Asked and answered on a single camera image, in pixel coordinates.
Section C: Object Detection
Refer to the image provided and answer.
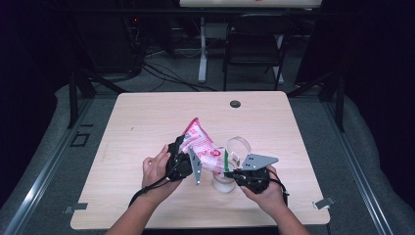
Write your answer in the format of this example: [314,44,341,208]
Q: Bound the hand-held gripper cable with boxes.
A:
[128,162,180,209]
[266,166,291,208]

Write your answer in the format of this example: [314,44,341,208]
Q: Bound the white desk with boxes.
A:
[178,0,323,85]

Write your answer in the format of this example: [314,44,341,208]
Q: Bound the dark computer case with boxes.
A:
[77,12,145,75]

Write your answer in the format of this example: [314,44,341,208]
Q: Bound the right hand-held gripper cable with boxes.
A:
[266,166,291,208]

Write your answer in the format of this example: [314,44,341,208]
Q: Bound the grey tape piece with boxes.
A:
[312,196,337,211]
[63,202,89,215]

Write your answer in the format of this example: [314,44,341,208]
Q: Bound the black floor cables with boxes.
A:
[141,61,218,93]

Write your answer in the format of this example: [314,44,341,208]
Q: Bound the pink and white plastic bag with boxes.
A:
[179,117,231,174]

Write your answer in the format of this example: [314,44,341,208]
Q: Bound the left hand-held gripper cable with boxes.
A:
[128,162,180,209]

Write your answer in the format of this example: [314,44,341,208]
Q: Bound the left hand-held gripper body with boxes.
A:
[164,146,204,186]

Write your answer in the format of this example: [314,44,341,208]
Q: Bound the person's left hand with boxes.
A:
[141,144,184,206]

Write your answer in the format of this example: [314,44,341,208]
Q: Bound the clear plastic jar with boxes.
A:
[211,135,253,195]

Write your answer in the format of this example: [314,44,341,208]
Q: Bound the black folding chair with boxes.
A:
[222,13,297,92]

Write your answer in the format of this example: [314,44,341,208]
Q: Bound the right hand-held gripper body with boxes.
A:
[232,153,280,196]

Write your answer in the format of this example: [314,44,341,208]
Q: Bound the black metal stand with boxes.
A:
[286,69,346,133]
[66,69,129,129]

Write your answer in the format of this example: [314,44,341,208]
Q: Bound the aluminium floor rail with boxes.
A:
[320,97,394,235]
[2,97,95,235]

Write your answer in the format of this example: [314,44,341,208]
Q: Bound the person's right hand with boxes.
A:
[240,164,289,218]

